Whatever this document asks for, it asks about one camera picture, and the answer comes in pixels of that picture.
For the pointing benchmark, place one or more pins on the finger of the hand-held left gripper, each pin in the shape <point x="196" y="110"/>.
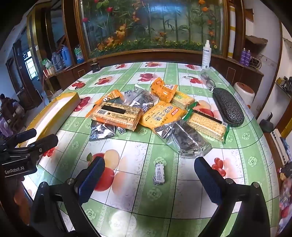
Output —
<point x="43" y="144"/>
<point x="25" y="135"/>

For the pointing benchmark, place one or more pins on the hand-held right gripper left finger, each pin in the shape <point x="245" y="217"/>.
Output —
<point x="91" y="180"/>

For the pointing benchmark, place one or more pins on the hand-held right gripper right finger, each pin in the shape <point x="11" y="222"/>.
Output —
<point x="207" y="182"/>

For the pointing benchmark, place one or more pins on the yellow-rimmed white box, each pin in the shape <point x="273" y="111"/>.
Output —
<point x="52" y="114"/>

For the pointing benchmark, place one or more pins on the small black-white patterned packet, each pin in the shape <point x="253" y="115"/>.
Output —
<point x="146" y="107"/>
<point x="159" y="173"/>
<point x="127" y="93"/>
<point x="121" y="131"/>

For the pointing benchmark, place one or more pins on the small silver snack packet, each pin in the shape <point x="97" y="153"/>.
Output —
<point x="102" y="131"/>

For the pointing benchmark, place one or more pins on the green-edged cracker packet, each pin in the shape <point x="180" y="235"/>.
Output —
<point x="205" y="124"/>

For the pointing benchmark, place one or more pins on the large orange-edged cracker packet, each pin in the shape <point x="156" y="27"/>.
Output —
<point x="118" y="117"/>

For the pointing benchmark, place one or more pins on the orange red-label snack packet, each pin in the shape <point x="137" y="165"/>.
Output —
<point x="159" y="118"/>

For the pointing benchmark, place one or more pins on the orange round-logo snack packet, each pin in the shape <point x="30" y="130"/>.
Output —
<point x="111" y="95"/>

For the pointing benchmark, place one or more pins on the yellow-label cracker packet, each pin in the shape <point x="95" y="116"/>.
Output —
<point x="182" y="99"/>

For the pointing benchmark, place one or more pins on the silver foil packet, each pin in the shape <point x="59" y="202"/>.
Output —
<point x="143" y="98"/>

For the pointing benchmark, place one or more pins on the orange white-label snack packet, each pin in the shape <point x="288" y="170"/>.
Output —
<point x="163" y="90"/>

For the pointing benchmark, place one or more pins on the green fruit-print tablecloth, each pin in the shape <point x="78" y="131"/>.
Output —
<point x="136" y="148"/>

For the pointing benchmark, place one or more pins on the barred window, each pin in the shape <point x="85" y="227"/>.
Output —
<point x="30" y="68"/>

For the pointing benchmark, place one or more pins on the red white carton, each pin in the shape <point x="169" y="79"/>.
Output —
<point x="49" y="71"/>

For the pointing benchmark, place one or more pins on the green white packet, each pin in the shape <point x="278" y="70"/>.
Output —
<point x="47" y="63"/>

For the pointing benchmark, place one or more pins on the black textured glasses case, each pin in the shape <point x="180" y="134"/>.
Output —
<point x="228" y="107"/>

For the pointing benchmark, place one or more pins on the colourful printed cloth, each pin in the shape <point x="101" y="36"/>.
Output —
<point x="285" y="193"/>

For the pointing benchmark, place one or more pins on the grey water jug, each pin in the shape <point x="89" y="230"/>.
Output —
<point x="57" y="61"/>

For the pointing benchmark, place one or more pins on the dark round pot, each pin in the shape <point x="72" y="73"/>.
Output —
<point x="267" y="124"/>

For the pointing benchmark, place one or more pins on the blue thermos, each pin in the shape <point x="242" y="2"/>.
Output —
<point x="66" y="55"/>

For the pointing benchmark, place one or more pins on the small dark jar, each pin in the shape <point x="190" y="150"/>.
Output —
<point x="95" y="67"/>

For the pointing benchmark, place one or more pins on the eyeglasses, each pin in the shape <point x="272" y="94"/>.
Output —
<point x="208" y="81"/>

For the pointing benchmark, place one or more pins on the dark metal tools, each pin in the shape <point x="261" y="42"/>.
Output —
<point x="285" y="84"/>

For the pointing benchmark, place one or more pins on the white spray bottle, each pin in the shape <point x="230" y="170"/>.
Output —
<point x="206" y="57"/>

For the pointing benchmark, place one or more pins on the purple bottle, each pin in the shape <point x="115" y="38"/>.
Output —
<point x="248" y="58"/>
<point x="242" y="57"/>

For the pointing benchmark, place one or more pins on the wooden cabinet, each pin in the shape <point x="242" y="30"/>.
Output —
<point x="159" y="57"/>

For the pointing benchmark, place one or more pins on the white yellow-striped tube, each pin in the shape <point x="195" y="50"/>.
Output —
<point x="232" y="32"/>

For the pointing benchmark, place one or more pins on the flower bamboo glass panel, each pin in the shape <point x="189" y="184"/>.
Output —
<point x="150" y="25"/>

